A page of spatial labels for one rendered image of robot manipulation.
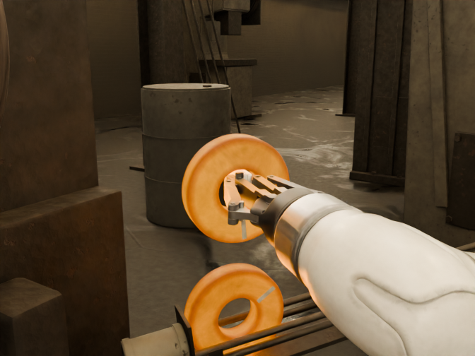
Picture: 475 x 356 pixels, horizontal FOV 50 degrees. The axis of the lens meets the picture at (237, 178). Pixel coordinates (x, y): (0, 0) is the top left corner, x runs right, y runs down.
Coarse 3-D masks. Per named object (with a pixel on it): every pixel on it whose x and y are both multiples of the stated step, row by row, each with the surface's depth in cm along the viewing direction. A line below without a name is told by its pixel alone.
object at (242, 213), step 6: (240, 204) 58; (228, 210) 58; (240, 210) 58; (246, 210) 58; (228, 216) 58; (234, 216) 58; (240, 216) 58; (246, 216) 57; (252, 216) 57; (258, 216) 57
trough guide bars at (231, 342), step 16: (288, 304) 85; (304, 304) 87; (224, 320) 81; (240, 320) 82; (304, 320) 79; (240, 336) 76; (256, 336) 76; (288, 336) 79; (208, 352) 74; (240, 352) 76
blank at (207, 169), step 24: (216, 144) 68; (240, 144) 69; (264, 144) 70; (192, 168) 68; (216, 168) 68; (240, 168) 70; (264, 168) 71; (192, 192) 68; (216, 192) 69; (192, 216) 69; (216, 216) 70; (240, 240) 73
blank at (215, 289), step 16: (224, 272) 75; (240, 272) 75; (256, 272) 76; (208, 288) 74; (224, 288) 75; (240, 288) 76; (256, 288) 77; (272, 288) 78; (192, 304) 74; (208, 304) 74; (224, 304) 75; (256, 304) 77; (272, 304) 78; (192, 320) 74; (208, 320) 75; (256, 320) 78; (272, 320) 79; (208, 336) 75; (224, 336) 77; (272, 336) 80; (224, 352) 77; (256, 352) 79
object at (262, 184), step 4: (256, 176) 68; (260, 176) 68; (256, 180) 67; (260, 180) 67; (264, 180) 67; (260, 184) 66; (264, 184) 65; (268, 184) 65; (272, 184) 65; (260, 188) 66; (264, 188) 65; (268, 188) 64; (272, 188) 64; (276, 188) 62; (280, 188) 62; (284, 188) 62; (272, 192) 63; (276, 192) 62; (280, 192) 61
